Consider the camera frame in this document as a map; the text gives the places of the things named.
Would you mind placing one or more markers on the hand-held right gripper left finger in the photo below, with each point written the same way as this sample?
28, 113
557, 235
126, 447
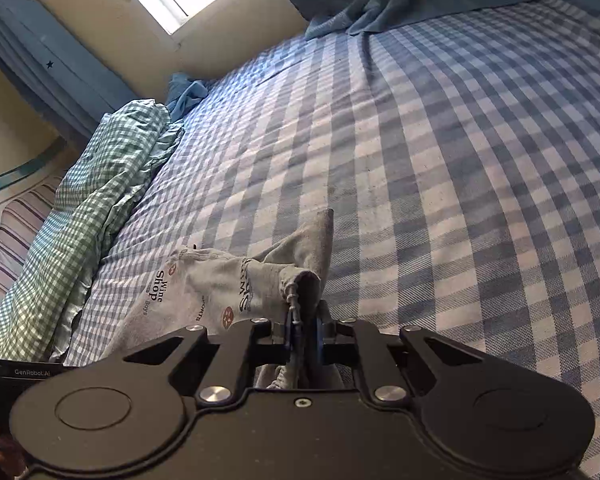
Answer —
295, 340

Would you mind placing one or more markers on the small blue cloth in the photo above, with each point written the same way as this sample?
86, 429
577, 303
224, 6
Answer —
187, 95

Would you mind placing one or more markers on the grey printed pants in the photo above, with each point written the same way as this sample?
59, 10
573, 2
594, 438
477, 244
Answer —
205, 285

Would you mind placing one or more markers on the white teal-patterned headboard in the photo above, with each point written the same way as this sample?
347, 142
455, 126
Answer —
5, 190

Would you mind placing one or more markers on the person's left hand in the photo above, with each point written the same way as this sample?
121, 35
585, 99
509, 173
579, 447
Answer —
7, 455

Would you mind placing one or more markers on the green checkered quilt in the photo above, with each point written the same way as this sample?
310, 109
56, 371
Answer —
90, 200

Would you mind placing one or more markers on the blue star-print curtain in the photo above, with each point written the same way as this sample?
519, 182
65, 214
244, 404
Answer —
45, 55

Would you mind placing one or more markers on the blue checkered bed sheet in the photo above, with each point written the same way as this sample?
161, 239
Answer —
430, 150

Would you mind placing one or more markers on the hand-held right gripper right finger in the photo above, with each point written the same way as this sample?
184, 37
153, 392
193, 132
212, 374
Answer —
322, 340

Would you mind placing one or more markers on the purple striped mattress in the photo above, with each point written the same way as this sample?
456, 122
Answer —
15, 255

